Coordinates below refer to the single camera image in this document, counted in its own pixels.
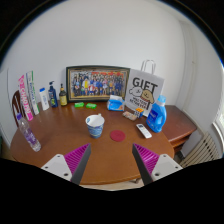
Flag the white remote control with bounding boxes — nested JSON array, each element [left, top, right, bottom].
[[135, 123, 153, 139]]

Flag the patterned snack packet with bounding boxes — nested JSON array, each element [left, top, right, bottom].
[[122, 110, 138, 121]]

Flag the dark blue pump bottle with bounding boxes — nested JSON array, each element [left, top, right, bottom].
[[47, 80, 59, 109]]

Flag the green and white toothpaste box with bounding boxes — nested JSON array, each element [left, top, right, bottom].
[[25, 70, 40, 116]]

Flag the dark-framed group photo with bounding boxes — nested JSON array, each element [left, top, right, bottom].
[[65, 64, 131, 103]]

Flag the flat round red coaster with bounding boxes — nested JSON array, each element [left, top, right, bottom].
[[109, 129, 127, 143]]

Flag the white dog-print paper bag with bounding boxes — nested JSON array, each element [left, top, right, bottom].
[[124, 59, 165, 118]]

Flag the white wall radiator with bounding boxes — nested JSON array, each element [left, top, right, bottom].
[[179, 131, 219, 168]]

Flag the blue painted white-lined mug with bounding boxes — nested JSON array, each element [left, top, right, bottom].
[[85, 113, 106, 139]]

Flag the white bottle with blue cap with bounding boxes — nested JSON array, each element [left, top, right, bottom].
[[38, 87, 50, 111]]

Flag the blue laundry detergent bottle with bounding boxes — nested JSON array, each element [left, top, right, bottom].
[[145, 94, 168, 134]]

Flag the pink toothpaste box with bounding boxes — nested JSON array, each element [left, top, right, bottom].
[[17, 73, 35, 122]]

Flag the dark bottle with yellow label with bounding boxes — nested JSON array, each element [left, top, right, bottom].
[[58, 83, 69, 107]]

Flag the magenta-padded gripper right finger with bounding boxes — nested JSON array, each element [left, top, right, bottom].
[[131, 143, 184, 186]]

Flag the brown wooden chair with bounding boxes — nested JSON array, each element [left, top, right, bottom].
[[11, 89, 24, 128]]

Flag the colourful puzzle cube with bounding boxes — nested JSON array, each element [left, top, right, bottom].
[[134, 107, 145, 118]]

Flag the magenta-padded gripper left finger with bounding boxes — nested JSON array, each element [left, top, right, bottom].
[[40, 142, 92, 186]]

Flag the clear purple-capped water bottle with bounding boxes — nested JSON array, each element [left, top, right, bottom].
[[16, 113, 42, 153]]

